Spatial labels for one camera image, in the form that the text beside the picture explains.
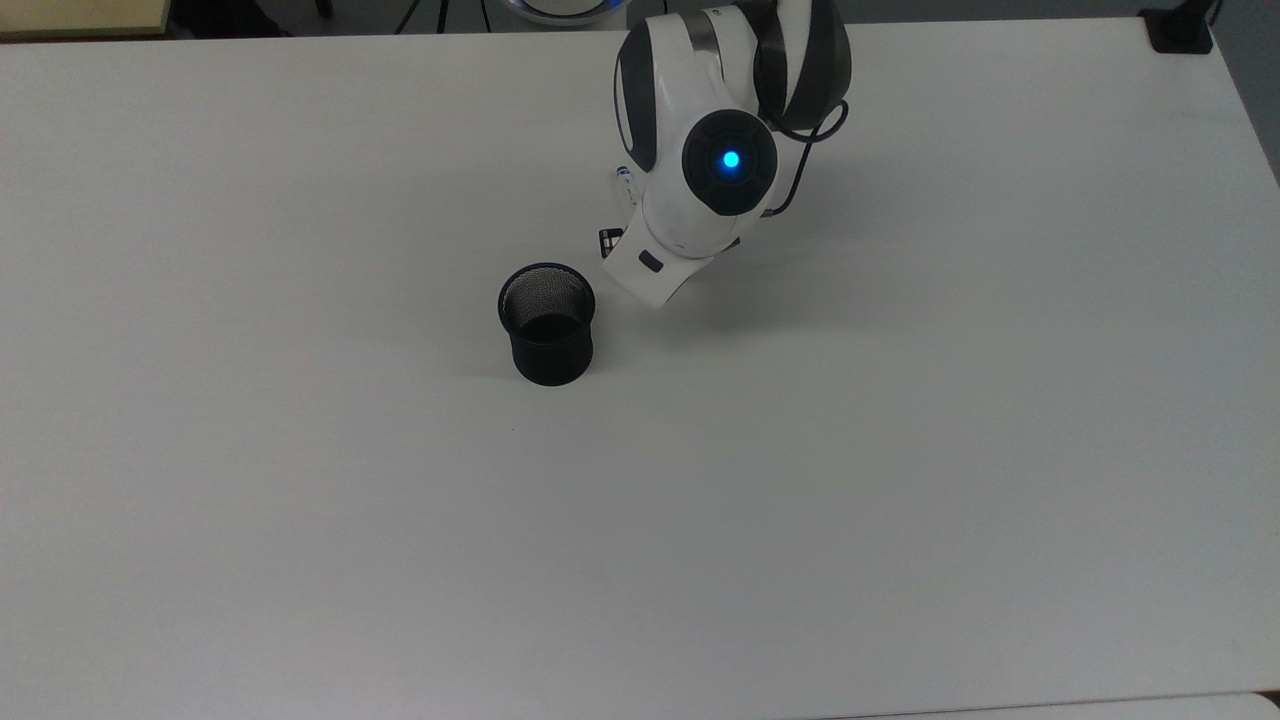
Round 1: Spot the beige board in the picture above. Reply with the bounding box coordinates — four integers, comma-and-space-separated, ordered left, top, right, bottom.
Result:
0, 0, 172, 41

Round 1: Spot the black table clamp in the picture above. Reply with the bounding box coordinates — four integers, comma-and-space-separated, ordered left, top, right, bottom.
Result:
1140, 0, 1223, 54

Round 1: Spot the black mesh pen cup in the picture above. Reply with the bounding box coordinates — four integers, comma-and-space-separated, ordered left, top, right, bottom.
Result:
497, 262, 597, 388

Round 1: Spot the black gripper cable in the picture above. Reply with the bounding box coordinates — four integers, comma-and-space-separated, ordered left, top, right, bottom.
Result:
762, 98, 852, 220

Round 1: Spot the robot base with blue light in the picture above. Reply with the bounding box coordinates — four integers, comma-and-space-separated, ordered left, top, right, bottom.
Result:
505, 0, 629, 27

